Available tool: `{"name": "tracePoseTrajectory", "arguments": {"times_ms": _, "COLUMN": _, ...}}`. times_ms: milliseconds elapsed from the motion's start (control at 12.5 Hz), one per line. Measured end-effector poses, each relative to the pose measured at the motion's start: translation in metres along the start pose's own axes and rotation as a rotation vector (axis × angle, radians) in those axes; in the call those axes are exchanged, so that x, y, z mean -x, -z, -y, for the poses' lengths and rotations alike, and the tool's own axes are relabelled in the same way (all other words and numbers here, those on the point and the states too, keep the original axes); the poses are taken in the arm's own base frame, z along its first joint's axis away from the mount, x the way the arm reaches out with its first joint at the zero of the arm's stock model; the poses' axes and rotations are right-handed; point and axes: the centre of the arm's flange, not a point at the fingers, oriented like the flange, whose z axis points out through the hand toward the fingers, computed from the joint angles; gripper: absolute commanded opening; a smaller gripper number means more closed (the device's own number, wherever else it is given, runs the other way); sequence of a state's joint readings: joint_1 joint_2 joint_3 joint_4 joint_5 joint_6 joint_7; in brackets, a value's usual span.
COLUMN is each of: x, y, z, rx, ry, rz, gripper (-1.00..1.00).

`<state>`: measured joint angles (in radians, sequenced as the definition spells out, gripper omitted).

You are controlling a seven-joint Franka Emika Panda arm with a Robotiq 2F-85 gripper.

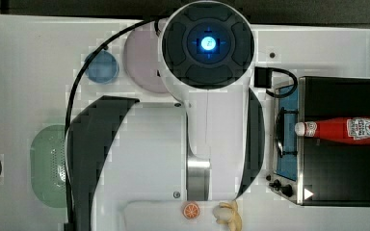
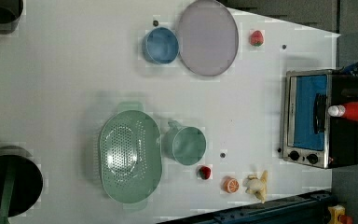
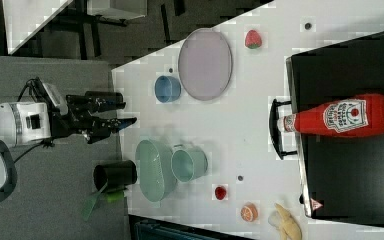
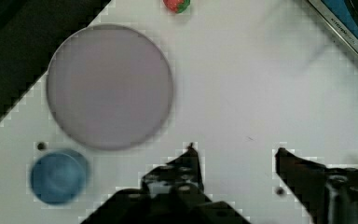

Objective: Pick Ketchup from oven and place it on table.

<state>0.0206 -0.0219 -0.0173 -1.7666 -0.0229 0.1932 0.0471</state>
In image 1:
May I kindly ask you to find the red ketchup bottle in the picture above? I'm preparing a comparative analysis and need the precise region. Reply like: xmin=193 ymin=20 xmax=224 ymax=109
xmin=295 ymin=117 xmax=370 ymax=145

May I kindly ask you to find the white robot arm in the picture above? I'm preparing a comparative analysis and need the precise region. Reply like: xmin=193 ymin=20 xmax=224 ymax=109
xmin=66 ymin=0 xmax=265 ymax=231

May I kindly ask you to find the black toaster oven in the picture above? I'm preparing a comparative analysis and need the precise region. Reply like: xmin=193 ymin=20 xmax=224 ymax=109
xmin=267 ymin=77 xmax=370 ymax=207

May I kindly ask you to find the pink round plate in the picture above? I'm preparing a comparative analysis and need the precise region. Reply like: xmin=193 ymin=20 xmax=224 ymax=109
xmin=123 ymin=23 xmax=168 ymax=93

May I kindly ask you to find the blue cup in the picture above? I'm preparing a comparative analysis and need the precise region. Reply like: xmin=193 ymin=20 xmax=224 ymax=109
xmin=85 ymin=50 xmax=119 ymax=84

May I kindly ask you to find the orange slice toy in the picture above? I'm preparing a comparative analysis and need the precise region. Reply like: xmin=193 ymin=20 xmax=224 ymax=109
xmin=182 ymin=202 xmax=200 ymax=219

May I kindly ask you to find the peeled banana toy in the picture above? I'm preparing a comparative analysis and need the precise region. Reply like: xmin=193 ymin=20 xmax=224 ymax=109
xmin=213 ymin=200 xmax=243 ymax=231

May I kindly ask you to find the green perforated basket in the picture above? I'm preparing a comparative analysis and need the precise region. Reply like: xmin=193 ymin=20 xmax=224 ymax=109
xmin=30 ymin=125 xmax=66 ymax=208

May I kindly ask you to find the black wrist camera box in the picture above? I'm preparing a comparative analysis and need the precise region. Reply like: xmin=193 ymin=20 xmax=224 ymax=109
xmin=253 ymin=66 xmax=272 ymax=89

